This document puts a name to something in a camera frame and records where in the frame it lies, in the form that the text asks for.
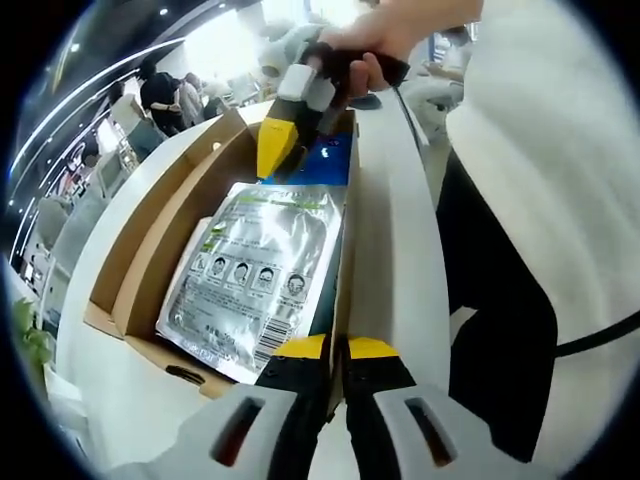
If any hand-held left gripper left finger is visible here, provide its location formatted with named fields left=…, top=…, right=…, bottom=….
left=107, top=333, right=332, bottom=480

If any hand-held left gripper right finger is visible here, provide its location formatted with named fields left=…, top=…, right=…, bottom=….
left=342, top=335, right=551, bottom=480

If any silver mask packet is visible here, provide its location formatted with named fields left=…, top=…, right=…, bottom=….
left=154, top=180, right=347, bottom=377

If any brown cardboard shoe box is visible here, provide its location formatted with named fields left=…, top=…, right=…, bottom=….
left=82, top=106, right=363, bottom=426

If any person's right hand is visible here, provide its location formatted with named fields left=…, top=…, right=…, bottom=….
left=319, top=0, right=444, bottom=95

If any person's black garment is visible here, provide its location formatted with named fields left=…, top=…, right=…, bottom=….
left=433, top=148, right=559, bottom=446

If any green plant in white pot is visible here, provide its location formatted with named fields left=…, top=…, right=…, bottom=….
left=10, top=297, right=57, bottom=384

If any grey padded office chair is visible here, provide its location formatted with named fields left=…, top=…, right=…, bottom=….
left=37, top=192, right=101, bottom=261

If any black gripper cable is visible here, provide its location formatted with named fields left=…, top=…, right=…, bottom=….
left=392, top=85, right=431, bottom=149
left=553, top=308, right=640, bottom=357

